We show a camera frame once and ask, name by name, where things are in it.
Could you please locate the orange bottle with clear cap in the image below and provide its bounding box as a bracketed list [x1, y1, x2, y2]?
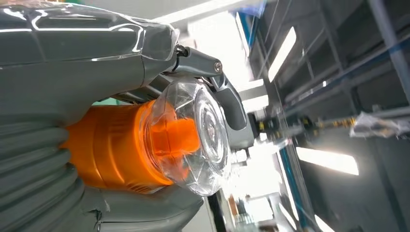
[59, 77, 232, 197]

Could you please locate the clear plastic bag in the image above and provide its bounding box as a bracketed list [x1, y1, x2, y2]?
[349, 111, 410, 139]

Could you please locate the ceiling light panel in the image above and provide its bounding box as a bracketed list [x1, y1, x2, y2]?
[296, 146, 359, 176]
[268, 26, 297, 83]
[314, 214, 336, 232]

